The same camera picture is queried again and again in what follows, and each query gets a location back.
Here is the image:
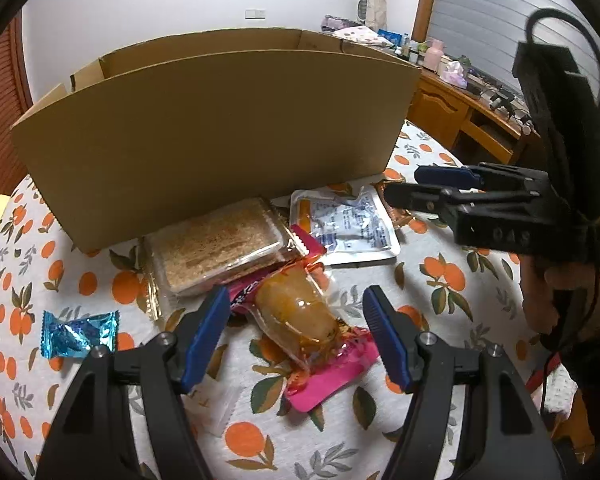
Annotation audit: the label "silver white snack pouch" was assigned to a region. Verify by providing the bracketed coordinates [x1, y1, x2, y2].
[273, 184, 401, 266]

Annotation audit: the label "clear tray brown biscuits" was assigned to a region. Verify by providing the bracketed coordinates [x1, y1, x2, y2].
[140, 197, 309, 321]

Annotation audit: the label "pink sausage bun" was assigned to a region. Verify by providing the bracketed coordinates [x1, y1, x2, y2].
[228, 224, 379, 413]

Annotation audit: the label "person's right hand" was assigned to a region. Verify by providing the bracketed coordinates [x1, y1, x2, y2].
[519, 255, 600, 341]

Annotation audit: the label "wooden sideboard cabinet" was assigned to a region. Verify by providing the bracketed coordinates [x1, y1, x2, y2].
[407, 70, 546, 170]

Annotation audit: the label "small white pastry packet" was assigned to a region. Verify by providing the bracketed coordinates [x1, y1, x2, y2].
[181, 375, 242, 438]

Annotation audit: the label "orange print bed sheet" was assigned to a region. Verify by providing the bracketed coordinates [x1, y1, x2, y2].
[0, 119, 556, 480]

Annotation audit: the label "blue foil candy wrapper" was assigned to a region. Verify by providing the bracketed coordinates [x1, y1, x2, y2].
[40, 311, 120, 360]

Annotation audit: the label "pink bottle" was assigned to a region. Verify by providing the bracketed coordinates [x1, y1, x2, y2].
[422, 39, 444, 73]

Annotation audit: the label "grey window blind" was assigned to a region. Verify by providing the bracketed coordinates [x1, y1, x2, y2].
[427, 0, 600, 93]

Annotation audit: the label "floral folded cloth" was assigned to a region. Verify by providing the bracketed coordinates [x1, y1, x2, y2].
[332, 25, 394, 49]

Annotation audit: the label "brown cardboard box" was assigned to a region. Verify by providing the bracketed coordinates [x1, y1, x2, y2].
[12, 28, 420, 250]

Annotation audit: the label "brown louvered wardrobe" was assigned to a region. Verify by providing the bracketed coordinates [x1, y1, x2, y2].
[0, 11, 32, 195]

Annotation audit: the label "white wall switch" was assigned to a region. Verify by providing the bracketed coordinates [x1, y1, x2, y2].
[244, 9, 266, 21]

